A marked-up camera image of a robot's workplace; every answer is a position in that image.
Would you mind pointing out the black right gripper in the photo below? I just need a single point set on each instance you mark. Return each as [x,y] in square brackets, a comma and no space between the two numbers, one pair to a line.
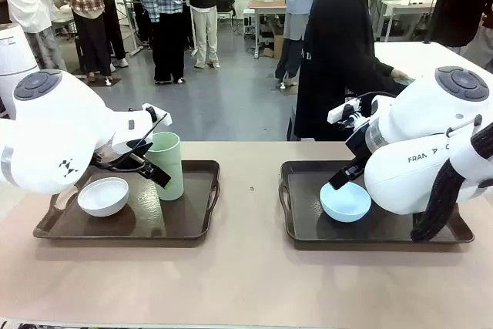
[360,144]

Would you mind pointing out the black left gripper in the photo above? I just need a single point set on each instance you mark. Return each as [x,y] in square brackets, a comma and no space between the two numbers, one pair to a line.
[111,163]

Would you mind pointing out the pale green tall cup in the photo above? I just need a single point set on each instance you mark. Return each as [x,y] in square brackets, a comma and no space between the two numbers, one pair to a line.
[173,167]

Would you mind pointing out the light blue bowl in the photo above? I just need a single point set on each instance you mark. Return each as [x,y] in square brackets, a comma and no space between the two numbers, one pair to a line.
[343,205]

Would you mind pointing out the white bowl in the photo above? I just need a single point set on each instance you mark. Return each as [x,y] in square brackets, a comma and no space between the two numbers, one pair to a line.
[103,200]

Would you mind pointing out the person's left forearm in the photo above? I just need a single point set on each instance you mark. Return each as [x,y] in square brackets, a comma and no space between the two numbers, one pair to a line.
[381,69]

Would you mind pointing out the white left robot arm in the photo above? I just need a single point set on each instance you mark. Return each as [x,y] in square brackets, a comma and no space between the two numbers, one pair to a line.
[46,132]

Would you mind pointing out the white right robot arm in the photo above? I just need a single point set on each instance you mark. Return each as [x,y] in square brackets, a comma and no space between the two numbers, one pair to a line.
[416,132]

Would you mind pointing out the person's left hand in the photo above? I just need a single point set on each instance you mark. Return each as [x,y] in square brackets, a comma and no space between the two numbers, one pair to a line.
[398,74]

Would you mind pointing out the person in black coat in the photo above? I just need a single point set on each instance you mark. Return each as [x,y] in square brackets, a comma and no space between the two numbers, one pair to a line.
[335,55]

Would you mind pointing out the white side table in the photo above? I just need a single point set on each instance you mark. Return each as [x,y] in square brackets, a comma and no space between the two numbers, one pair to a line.
[420,57]

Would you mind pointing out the cardboard box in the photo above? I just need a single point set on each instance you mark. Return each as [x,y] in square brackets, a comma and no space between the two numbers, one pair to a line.
[274,48]

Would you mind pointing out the person in blue plaid shirt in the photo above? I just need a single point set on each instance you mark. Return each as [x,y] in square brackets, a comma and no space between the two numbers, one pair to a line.
[163,17]

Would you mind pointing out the person in beige trousers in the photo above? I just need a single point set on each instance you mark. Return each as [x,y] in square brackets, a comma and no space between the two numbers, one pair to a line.
[204,17]

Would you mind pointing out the person in light blue shirt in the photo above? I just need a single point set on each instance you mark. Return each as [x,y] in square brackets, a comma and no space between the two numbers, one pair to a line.
[298,5]

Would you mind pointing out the person in red plaid shirt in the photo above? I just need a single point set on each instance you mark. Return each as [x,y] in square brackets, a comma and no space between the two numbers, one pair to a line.
[84,5]

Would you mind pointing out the black office chair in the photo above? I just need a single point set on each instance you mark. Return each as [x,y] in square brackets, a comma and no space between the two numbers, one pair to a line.
[225,3]

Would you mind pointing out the brown topped workbench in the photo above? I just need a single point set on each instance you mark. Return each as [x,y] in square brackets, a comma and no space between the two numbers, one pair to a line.
[265,7]

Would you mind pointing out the black tripod pole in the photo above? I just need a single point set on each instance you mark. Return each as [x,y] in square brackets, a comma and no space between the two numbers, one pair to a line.
[439,1]

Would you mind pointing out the person in dark maroon top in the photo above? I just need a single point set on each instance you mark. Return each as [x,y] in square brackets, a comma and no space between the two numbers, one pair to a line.
[462,5]

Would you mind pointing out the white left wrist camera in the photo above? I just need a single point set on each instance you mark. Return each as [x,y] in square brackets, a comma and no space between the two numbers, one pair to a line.
[156,113]

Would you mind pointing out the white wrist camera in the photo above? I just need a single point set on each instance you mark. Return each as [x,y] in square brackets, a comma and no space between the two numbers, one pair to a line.
[343,110]
[156,113]

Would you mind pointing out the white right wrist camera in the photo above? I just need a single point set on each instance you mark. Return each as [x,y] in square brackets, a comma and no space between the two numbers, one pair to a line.
[343,110]

